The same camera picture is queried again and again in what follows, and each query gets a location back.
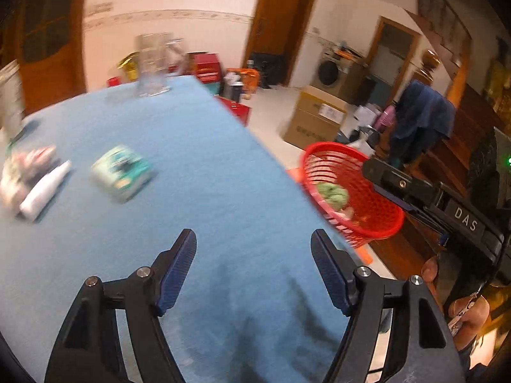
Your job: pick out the plain wooden door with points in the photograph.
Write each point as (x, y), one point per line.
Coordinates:
(279, 20)

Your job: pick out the red gift box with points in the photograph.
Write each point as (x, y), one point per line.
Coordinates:
(207, 68)

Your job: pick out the red plastic basket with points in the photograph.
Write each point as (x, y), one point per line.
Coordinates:
(375, 207)

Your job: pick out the orange bag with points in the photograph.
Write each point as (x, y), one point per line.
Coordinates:
(249, 79)

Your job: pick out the blue garment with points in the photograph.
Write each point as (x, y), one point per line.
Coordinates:
(423, 111)

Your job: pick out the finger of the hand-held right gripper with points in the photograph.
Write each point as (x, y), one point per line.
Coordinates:
(399, 185)
(433, 225)

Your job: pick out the large cardboard box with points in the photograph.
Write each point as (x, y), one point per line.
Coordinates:
(319, 119)

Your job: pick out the white tube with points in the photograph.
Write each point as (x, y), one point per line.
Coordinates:
(46, 189)

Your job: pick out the person's right hand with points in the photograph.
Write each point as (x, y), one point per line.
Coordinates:
(473, 315)

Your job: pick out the flat red box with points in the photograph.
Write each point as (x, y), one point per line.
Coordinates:
(235, 109)

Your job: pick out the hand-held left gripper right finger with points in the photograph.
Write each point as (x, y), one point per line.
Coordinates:
(331, 277)

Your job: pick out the gold foil bag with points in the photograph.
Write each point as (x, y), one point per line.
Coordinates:
(128, 66)

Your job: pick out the clear plastic jug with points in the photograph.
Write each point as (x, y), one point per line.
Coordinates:
(153, 66)

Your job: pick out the washing machine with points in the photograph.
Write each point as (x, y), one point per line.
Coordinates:
(335, 75)

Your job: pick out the teal tissue packet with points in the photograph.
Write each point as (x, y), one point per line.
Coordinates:
(121, 173)

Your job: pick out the green cloth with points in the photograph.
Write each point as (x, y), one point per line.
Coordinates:
(331, 195)

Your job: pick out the pink white packet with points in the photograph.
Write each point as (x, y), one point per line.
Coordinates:
(24, 171)

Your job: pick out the blue tablecloth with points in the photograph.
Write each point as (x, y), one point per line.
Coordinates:
(199, 167)

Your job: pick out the wooden door with glass panes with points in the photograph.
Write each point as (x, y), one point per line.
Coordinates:
(44, 36)

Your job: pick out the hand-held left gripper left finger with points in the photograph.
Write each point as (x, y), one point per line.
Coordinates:
(175, 277)

